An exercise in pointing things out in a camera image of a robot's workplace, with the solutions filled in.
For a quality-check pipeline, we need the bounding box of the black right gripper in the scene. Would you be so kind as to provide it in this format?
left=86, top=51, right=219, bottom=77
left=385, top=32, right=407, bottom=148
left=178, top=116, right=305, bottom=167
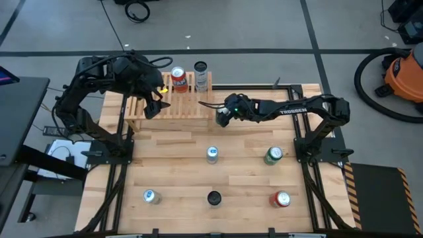
left=216, top=93, right=264, bottom=128

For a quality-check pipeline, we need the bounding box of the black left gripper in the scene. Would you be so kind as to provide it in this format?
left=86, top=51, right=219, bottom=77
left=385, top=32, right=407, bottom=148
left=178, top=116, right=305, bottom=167
left=127, top=56, right=171, bottom=120

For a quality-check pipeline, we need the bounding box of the red Fanta can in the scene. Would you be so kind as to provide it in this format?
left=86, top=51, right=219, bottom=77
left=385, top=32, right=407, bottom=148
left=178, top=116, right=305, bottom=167
left=170, top=66, right=189, bottom=94
left=268, top=190, right=292, bottom=209

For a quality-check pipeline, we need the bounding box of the silver Celsius Arctic Vibe can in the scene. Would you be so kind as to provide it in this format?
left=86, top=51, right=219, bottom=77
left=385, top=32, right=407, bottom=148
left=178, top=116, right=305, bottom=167
left=193, top=60, right=210, bottom=93
left=207, top=190, right=223, bottom=207

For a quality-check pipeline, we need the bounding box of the blue silver Red Bull can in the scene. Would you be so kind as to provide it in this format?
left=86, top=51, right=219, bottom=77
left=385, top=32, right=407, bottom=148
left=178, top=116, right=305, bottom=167
left=206, top=145, right=219, bottom=165

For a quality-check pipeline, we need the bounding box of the wooden slatted shelf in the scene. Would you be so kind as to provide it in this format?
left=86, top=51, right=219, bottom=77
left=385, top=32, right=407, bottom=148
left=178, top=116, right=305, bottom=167
left=124, top=71, right=214, bottom=133

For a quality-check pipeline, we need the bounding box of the silver light-blue Red Bull can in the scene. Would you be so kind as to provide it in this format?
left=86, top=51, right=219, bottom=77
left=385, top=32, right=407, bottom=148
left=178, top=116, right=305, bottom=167
left=142, top=189, right=163, bottom=205

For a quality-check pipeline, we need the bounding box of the black power adapter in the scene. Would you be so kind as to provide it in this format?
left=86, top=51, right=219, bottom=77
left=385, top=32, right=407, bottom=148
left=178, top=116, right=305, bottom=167
left=42, top=124, right=69, bottom=137

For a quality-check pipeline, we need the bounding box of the black desk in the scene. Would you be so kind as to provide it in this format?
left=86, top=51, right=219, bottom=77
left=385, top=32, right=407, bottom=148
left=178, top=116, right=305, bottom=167
left=0, top=76, right=89, bottom=232

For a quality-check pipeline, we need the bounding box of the dark computer screen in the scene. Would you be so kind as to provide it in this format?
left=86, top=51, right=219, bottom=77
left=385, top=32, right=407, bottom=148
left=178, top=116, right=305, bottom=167
left=0, top=65, right=20, bottom=86

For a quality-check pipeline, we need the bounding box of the orange shop vacuum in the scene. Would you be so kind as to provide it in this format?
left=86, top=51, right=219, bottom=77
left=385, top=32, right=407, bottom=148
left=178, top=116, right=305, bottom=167
left=375, top=42, right=423, bottom=113
left=354, top=47, right=423, bottom=125

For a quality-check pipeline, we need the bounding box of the black mat with striped edges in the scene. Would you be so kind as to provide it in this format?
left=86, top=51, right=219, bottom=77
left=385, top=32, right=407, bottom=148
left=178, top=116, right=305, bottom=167
left=343, top=161, right=423, bottom=236

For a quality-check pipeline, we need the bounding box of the black equipment case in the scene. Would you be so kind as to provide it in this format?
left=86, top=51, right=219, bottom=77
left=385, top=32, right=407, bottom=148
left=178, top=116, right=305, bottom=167
left=388, top=0, right=423, bottom=46

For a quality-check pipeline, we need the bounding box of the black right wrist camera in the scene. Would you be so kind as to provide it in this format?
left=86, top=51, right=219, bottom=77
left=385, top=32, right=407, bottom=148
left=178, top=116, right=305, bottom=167
left=227, top=93, right=249, bottom=115

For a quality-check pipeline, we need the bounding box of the black aluminium table frame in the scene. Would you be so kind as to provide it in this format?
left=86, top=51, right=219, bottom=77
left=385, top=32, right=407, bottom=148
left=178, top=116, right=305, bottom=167
left=79, top=84, right=356, bottom=238

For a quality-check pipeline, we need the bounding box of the coiled black cable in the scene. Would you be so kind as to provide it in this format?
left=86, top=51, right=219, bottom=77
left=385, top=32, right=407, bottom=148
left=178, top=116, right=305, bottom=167
left=124, top=0, right=151, bottom=24

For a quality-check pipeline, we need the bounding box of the long black floor cable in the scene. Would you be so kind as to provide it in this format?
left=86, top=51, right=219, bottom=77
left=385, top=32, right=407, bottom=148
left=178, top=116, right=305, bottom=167
left=99, top=0, right=126, bottom=54

